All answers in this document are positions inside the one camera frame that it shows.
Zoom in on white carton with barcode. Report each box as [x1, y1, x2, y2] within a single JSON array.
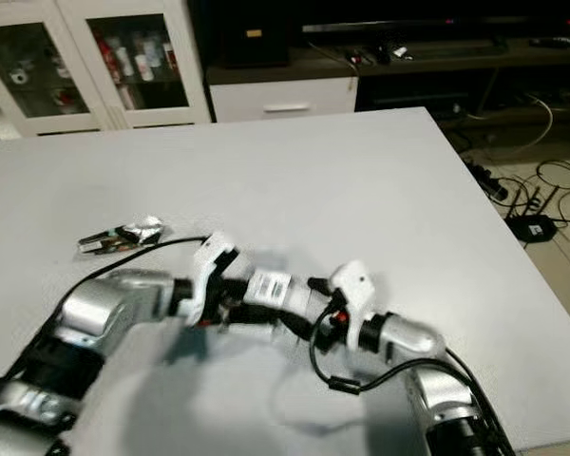
[[245, 269, 311, 313]]

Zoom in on crumpled silver foil wrapper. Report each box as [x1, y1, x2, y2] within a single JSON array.
[[76, 216, 164, 256]]

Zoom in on white glass door cabinet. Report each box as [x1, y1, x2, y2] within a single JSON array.
[[0, 0, 212, 139]]

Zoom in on black box with orange label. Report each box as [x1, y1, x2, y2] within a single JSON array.
[[221, 0, 291, 67]]

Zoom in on black router with antennas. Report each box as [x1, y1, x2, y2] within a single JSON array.
[[505, 185, 560, 240]]

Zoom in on black remote control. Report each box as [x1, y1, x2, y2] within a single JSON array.
[[527, 36, 570, 50]]

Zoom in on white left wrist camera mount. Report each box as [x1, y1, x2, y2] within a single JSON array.
[[195, 231, 238, 324]]

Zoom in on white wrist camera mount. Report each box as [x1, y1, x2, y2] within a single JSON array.
[[328, 259, 371, 348], [195, 231, 238, 324]]

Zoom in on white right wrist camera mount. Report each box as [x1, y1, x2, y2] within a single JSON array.
[[328, 259, 371, 348]]

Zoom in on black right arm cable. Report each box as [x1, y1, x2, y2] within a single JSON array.
[[309, 304, 519, 455]]

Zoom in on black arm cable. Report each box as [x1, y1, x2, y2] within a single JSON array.
[[0, 235, 212, 400], [309, 304, 519, 455]]

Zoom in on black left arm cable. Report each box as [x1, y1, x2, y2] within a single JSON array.
[[0, 235, 212, 400]]

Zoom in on white drawer with handle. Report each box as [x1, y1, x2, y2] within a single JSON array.
[[209, 78, 358, 123]]

